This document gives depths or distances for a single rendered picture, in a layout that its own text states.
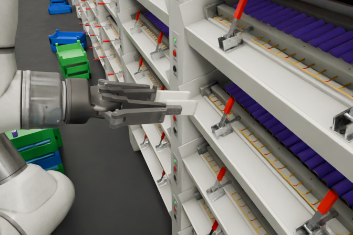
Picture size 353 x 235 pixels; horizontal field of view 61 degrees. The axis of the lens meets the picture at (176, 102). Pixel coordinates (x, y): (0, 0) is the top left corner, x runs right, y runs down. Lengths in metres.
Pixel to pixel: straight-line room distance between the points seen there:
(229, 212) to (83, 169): 1.09
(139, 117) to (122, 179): 1.15
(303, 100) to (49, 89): 0.35
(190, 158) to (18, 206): 0.50
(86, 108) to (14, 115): 0.10
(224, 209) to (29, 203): 0.54
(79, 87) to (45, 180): 0.56
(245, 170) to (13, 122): 0.40
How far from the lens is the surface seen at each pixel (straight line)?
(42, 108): 0.47
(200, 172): 0.85
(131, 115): 0.48
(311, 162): 0.58
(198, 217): 1.01
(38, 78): 0.48
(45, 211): 0.99
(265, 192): 0.56
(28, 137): 1.43
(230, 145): 0.64
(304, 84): 0.46
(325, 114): 0.41
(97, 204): 1.54
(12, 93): 0.47
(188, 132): 0.84
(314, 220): 0.50
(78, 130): 2.00
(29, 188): 0.97
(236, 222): 0.76
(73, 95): 0.48
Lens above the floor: 1.17
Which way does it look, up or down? 33 degrees down
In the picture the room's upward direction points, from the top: straight up
